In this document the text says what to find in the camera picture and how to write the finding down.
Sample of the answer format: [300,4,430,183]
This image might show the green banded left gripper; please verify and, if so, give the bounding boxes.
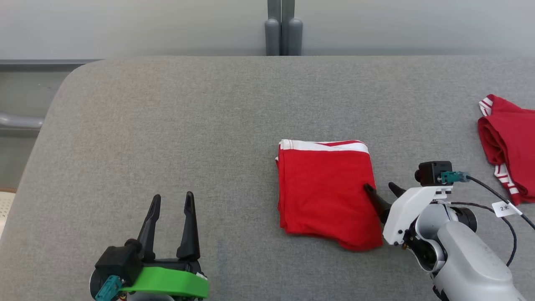
[119,191,209,301]

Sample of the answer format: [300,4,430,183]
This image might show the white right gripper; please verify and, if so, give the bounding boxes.
[363,182,454,246]

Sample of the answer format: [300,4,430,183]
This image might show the red and white shorts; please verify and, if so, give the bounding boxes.
[275,139,384,252]

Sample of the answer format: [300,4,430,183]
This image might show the red Bulls 23 jersey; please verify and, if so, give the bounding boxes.
[478,94,535,206]

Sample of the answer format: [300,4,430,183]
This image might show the cream perforated laundry basket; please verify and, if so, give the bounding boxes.
[0,187,17,241]

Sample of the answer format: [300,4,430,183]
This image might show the teal right camera connector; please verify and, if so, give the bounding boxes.
[440,171,471,184]

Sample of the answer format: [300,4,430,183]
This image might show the teal camera connector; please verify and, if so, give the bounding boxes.
[440,171,471,184]
[94,275,124,301]

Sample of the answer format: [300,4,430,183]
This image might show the teal left camera connector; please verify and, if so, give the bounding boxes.
[94,275,124,301]

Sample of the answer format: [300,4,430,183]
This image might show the thin black looped cable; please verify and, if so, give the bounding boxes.
[449,202,518,267]

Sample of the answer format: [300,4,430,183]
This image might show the thin black camera cable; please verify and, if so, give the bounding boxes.
[466,176,535,230]

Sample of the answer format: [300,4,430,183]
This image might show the white cable tag label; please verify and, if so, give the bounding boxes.
[492,201,523,218]

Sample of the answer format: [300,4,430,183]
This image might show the grey partition post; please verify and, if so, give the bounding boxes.
[281,0,303,56]
[265,0,281,56]
[0,111,44,130]

